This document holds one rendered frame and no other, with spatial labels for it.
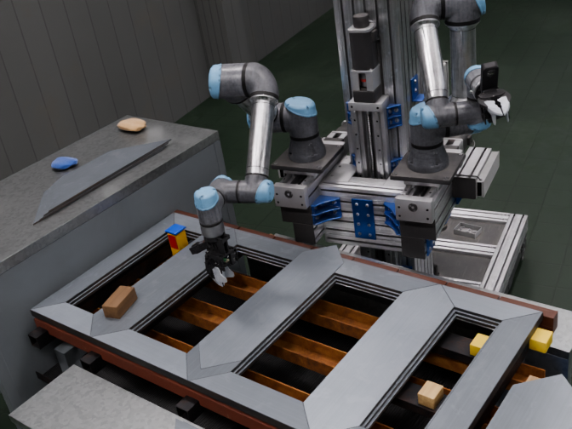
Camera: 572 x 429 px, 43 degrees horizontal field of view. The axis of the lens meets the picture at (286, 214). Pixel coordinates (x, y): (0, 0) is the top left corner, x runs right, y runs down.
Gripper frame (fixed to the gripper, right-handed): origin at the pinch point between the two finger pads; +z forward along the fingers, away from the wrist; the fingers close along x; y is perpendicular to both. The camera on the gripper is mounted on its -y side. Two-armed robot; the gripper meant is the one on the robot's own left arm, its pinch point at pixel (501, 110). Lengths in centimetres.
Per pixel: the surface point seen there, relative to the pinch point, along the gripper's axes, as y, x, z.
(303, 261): 52, 70, -30
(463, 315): 60, 22, 8
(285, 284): 51, 76, -17
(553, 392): 60, 6, 46
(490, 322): 61, 15, 13
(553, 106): 162, -99, -332
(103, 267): 42, 146, -42
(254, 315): 50, 86, -2
